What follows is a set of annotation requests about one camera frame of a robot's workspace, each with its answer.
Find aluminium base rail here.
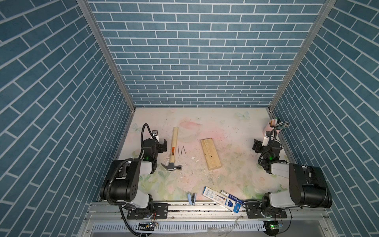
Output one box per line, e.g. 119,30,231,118
78,201,338,237

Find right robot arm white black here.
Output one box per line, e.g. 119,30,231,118
252,129,333,215

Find aluminium left corner post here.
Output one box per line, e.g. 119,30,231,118
77,0,136,113

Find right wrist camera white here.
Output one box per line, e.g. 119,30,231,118
262,131,271,146

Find aluminium corner post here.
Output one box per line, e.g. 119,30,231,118
77,0,136,113
268,0,336,114

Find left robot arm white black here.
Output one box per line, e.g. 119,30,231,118
100,123,167,215

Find blue clip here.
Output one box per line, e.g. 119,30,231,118
187,193,196,205

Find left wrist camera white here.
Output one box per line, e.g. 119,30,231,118
151,130,159,142

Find wooden block with nails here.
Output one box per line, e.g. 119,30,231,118
200,138,222,171

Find aluminium right corner post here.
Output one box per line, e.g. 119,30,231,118
268,0,336,114

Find steel claw hammer wooden handle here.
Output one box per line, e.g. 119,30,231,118
161,127,182,171

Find blue white toothpaste box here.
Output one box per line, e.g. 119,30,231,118
202,187,241,213

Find pink pen holder bucket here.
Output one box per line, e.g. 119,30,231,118
263,118,280,136

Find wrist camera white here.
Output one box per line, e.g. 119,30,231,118
262,131,271,146
151,130,159,142

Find blue white tube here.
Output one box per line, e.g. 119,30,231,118
221,190,244,205

